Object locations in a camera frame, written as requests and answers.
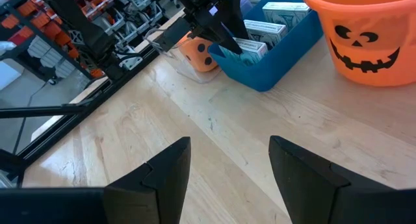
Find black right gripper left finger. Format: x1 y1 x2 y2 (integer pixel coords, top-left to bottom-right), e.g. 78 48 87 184
0 136 192 224

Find grey picture card deck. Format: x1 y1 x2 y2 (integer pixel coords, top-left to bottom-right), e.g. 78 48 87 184
243 19 289 50

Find clear plastic bin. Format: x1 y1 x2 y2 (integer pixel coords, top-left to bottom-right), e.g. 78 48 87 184
142 21 225 85

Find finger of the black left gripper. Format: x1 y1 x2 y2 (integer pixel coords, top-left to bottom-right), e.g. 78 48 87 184
198 18 244 55
224 0 250 40

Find black shelf orange bins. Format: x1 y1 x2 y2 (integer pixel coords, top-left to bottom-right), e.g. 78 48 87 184
0 0 183 84

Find orange pumpkin bucket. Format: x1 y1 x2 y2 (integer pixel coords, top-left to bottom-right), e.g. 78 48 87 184
301 0 416 88

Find orange foam die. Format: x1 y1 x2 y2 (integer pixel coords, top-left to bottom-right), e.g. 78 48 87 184
177 31 219 73

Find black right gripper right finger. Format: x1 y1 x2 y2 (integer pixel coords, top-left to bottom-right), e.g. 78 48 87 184
268 135 416 224

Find white brown-print card deck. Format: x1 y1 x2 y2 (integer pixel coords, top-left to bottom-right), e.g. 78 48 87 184
218 37 269 68

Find teal rectangular bin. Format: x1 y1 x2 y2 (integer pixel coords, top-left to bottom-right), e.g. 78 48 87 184
207 0 324 93

